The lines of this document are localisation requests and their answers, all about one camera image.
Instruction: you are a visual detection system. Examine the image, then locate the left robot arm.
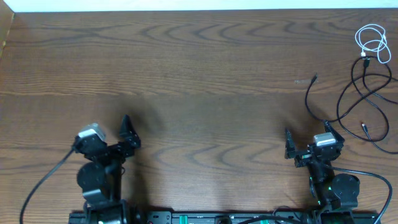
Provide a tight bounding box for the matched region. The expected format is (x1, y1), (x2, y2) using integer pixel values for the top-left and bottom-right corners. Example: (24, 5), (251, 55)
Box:
(68, 115), (141, 224)

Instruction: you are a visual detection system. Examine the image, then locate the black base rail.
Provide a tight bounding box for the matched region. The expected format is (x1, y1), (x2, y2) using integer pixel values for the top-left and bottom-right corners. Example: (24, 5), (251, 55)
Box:
(68, 210), (382, 224)

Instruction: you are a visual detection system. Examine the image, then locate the black usb cable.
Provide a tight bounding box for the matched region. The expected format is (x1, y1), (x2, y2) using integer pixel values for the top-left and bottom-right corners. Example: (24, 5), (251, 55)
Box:
(360, 57), (398, 155)
(304, 55), (393, 143)

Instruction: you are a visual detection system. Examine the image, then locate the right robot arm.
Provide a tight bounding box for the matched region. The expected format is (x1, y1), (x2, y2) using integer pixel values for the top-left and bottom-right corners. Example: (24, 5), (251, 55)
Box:
(285, 121), (360, 223)

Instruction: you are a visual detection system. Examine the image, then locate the brown cardboard panel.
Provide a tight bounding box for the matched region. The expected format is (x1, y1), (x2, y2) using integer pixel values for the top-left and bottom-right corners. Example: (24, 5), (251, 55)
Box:
(0, 0), (15, 56)

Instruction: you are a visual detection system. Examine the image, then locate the white usb cable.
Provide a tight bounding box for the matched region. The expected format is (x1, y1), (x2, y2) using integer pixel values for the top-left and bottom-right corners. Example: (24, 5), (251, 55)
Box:
(354, 24), (392, 65)

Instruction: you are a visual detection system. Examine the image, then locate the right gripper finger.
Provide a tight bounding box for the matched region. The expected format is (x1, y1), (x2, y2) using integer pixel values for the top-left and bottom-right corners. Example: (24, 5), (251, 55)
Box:
(285, 128), (296, 154)
(323, 120), (345, 143)

